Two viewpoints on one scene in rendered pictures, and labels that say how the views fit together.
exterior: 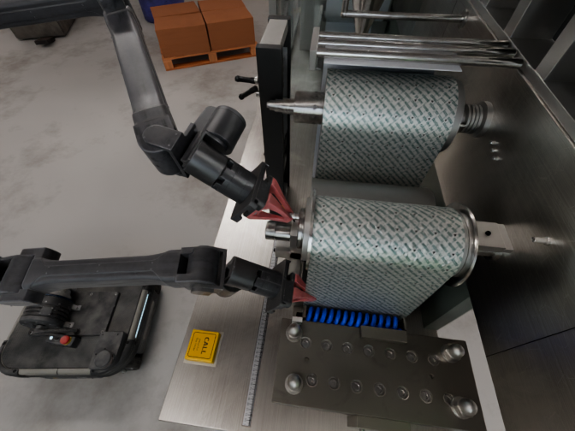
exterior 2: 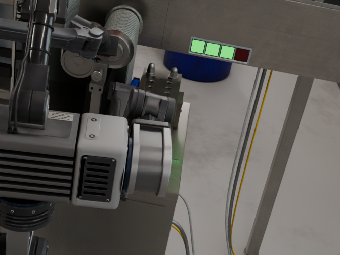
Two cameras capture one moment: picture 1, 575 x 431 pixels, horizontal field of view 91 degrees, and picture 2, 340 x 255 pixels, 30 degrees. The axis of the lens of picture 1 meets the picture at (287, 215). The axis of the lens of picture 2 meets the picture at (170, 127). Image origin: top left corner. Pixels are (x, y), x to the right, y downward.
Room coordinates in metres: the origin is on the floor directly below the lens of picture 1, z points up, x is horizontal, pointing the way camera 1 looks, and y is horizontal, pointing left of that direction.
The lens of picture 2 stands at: (0.31, 2.01, 2.20)
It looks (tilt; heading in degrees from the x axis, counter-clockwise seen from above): 31 degrees down; 262
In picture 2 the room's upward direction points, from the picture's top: 11 degrees clockwise
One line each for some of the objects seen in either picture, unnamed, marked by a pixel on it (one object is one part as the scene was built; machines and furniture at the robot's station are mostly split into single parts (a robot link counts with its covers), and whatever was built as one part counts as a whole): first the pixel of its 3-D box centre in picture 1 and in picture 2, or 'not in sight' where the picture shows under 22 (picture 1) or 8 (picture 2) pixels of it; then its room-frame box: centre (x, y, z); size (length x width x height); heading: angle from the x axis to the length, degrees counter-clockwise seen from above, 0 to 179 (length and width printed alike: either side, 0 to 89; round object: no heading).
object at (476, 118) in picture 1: (464, 118); not in sight; (0.50, -0.36, 1.33); 0.07 x 0.07 x 0.07; 83
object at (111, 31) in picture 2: (311, 229); (113, 49); (0.28, -0.04, 1.25); 0.15 x 0.01 x 0.15; 173
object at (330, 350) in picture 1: (370, 371); (157, 98); (0.09, -0.18, 1.00); 0.40 x 0.16 x 0.06; 83
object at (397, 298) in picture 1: (362, 296); (129, 72); (0.21, -0.15, 1.11); 0.23 x 0.01 x 0.18; 83
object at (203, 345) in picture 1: (203, 345); not in sight; (0.15, 0.21, 0.91); 0.07 x 0.07 x 0.02; 83
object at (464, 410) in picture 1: (466, 406); (173, 72); (0.02, -0.33, 1.05); 0.04 x 0.04 x 0.04
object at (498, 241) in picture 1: (489, 236); not in sight; (0.25, -0.33, 1.28); 0.06 x 0.05 x 0.02; 83
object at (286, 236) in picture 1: (288, 259); (95, 101); (0.32, 0.00, 1.05); 0.06 x 0.05 x 0.31; 83
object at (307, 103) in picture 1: (309, 107); not in sight; (0.54, -0.05, 1.33); 0.06 x 0.06 x 0.06; 83
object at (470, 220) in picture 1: (451, 244); (124, 23); (0.25, -0.29, 1.25); 0.15 x 0.01 x 0.15; 173
